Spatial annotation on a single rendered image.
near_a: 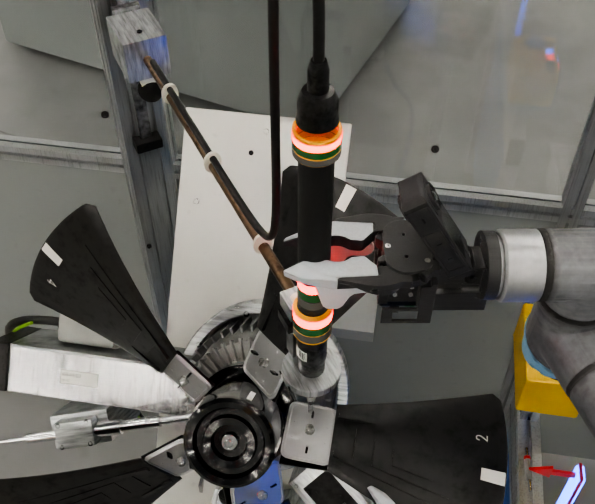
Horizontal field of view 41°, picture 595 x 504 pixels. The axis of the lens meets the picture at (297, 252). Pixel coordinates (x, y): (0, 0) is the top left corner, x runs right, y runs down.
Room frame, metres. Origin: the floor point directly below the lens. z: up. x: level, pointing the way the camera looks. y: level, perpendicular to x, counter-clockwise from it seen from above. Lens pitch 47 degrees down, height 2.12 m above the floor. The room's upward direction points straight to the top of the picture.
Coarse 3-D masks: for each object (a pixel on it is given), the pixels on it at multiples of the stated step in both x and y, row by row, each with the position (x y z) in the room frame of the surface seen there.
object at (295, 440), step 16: (288, 416) 0.57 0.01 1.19; (304, 416) 0.57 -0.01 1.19; (320, 416) 0.57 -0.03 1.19; (288, 432) 0.54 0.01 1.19; (304, 432) 0.54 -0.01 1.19; (320, 432) 0.54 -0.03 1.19; (288, 448) 0.52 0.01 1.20; (304, 448) 0.52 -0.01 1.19; (320, 448) 0.52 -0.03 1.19; (320, 464) 0.50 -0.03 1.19
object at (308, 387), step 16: (288, 304) 0.57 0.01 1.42; (288, 320) 0.56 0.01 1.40; (288, 336) 0.56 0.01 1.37; (288, 352) 0.56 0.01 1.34; (288, 368) 0.54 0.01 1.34; (336, 368) 0.54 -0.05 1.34; (288, 384) 0.52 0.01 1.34; (304, 384) 0.52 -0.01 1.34; (320, 384) 0.52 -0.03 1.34; (336, 384) 0.52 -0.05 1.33
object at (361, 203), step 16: (288, 176) 0.80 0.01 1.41; (288, 192) 0.78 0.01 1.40; (336, 192) 0.74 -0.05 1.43; (288, 208) 0.77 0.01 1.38; (336, 208) 0.73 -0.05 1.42; (352, 208) 0.72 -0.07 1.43; (368, 208) 0.71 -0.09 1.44; (384, 208) 0.70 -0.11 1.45; (288, 224) 0.75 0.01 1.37; (288, 256) 0.71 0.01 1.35; (352, 256) 0.66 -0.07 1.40; (368, 256) 0.66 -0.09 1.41; (272, 272) 0.71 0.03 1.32; (272, 288) 0.69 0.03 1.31; (272, 304) 0.67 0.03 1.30; (352, 304) 0.61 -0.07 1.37; (272, 320) 0.65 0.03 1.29; (336, 320) 0.60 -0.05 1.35; (272, 336) 0.63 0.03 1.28
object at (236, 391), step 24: (216, 384) 0.62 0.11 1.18; (240, 384) 0.59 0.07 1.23; (216, 408) 0.54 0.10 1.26; (240, 408) 0.53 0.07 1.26; (264, 408) 0.54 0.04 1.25; (288, 408) 0.59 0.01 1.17; (192, 432) 0.52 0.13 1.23; (216, 432) 0.52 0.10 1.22; (240, 432) 0.52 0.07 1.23; (264, 432) 0.51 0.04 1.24; (192, 456) 0.50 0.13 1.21; (216, 456) 0.50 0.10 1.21; (240, 456) 0.50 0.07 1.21; (264, 456) 0.49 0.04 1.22; (216, 480) 0.48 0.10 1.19; (240, 480) 0.47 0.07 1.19
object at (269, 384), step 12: (264, 336) 0.65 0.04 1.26; (252, 348) 0.64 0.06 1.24; (264, 348) 0.63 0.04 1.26; (276, 348) 0.62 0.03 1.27; (252, 360) 0.63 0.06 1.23; (276, 360) 0.60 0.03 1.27; (252, 372) 0.61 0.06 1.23; (264, 372) 0.60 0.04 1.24; (264, 384) 0.58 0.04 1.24; (276, 384) 0.57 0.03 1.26
